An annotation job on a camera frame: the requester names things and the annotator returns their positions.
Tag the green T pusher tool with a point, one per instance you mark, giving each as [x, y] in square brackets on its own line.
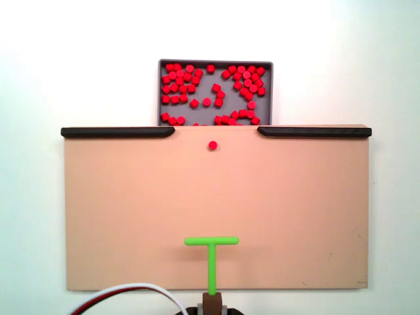
[211, 262]

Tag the tan flat work board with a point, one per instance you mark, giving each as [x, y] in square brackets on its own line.
[164, 203]

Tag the grey rectangular container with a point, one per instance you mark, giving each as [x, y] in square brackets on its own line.
[206, 113]

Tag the black edge rail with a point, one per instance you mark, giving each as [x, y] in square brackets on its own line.
[315, 132]
[115, 132]

